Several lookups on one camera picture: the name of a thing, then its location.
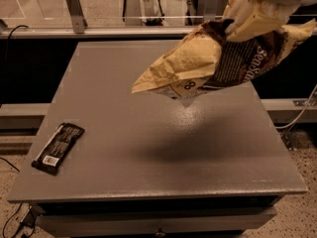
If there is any brown and yellow chip bag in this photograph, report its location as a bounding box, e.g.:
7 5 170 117
132 19 316 100

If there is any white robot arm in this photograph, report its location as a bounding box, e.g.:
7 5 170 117
223 0 317 42

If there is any black rxbar chocolate bar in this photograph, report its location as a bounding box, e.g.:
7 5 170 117
31 123 85 176

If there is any grey table with drawer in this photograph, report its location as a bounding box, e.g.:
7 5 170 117
8 41 306 237

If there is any right metal railing post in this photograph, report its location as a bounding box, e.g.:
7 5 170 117
202 0 219 21

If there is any metal railing post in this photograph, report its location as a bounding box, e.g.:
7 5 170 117
65 0 87 34
202 0 219 21

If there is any white cable at right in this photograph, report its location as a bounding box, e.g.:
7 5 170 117
275 84 317 131

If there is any left metal railing post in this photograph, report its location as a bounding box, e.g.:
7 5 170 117
65 0 87 34

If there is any black cable on floor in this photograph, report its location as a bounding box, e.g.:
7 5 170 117
0 24 38 238

